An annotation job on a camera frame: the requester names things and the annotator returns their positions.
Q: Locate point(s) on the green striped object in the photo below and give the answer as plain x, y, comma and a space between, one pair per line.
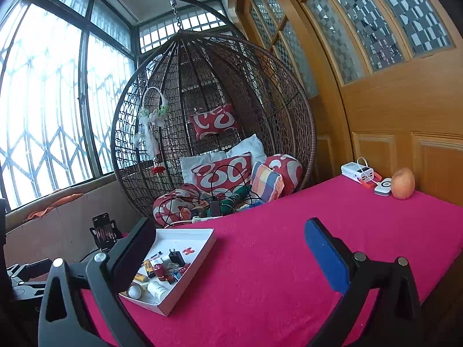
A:
235, 198

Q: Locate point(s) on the small red patterned cushion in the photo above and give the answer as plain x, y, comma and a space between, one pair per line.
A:
217, 121

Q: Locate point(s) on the black plug charger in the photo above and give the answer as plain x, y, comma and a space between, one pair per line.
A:
176, 256

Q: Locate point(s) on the brown wicker egg chair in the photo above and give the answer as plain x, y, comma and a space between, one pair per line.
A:
282, 97

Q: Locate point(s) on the tan tape roll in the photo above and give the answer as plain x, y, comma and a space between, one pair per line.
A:
135, 291

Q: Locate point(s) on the red tablecloth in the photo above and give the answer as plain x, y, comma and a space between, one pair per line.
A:
271, 260

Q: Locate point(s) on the small white square device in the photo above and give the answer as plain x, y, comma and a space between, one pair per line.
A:
383, 188

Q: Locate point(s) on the white pill bottle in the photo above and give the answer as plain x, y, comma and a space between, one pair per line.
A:
157, 290

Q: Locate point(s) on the white pillow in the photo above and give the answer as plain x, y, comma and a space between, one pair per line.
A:
249, 146

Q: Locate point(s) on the square red patterned cushion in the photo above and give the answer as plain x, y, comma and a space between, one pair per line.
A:
224, 175

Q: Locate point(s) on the black power adapter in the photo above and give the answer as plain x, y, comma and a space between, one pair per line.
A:
216, 208

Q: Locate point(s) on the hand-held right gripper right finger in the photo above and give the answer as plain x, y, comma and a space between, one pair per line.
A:
325, 256

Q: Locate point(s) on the red flower ornament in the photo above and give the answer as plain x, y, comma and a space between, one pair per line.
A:
158, 170

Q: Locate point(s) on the small red plastic piece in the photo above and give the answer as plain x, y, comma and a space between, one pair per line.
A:
184, 269

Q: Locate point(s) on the round red patterned cushion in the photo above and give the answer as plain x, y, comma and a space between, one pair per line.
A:
287, 168
170, 202

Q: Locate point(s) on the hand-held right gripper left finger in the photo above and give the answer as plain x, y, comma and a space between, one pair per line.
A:
134, 253

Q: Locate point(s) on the colourful crumpled cloth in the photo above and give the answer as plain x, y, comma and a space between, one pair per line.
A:
188, 212

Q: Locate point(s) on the yellow battery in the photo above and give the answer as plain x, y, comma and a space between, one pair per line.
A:
140, 278
147, 265

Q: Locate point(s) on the window with metal grille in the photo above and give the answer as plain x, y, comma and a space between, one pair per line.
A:
36, 115

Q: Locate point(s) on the white power strip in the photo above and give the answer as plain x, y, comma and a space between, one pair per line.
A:
202, 219

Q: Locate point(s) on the plaid cushion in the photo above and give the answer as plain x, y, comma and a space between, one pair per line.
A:
266, 182

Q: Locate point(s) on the red capped small jar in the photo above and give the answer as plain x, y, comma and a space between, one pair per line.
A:
160, 273

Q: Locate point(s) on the wooden glazed door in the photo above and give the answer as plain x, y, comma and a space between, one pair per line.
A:
398, 97

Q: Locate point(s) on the orange cloth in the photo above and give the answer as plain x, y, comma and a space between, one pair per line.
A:
54, 204

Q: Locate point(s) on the black smartphone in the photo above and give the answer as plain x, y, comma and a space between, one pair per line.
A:
101, 231

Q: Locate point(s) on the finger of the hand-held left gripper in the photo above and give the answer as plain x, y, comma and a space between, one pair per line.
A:
29, 269

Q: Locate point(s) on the black cat phone stand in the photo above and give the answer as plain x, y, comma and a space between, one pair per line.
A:
118, 232

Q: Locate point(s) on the peach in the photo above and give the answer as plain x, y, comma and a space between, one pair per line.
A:
403, 184

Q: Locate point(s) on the white cardboard tray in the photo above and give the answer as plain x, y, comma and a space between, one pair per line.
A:
195, 240

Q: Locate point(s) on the blue binder clip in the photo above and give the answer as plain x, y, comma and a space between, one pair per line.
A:
176, 277

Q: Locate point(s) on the white dreamcatcher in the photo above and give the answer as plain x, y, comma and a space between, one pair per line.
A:
155, 115

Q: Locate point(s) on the red and white medicine box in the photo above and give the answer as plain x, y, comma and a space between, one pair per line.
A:
156, 258

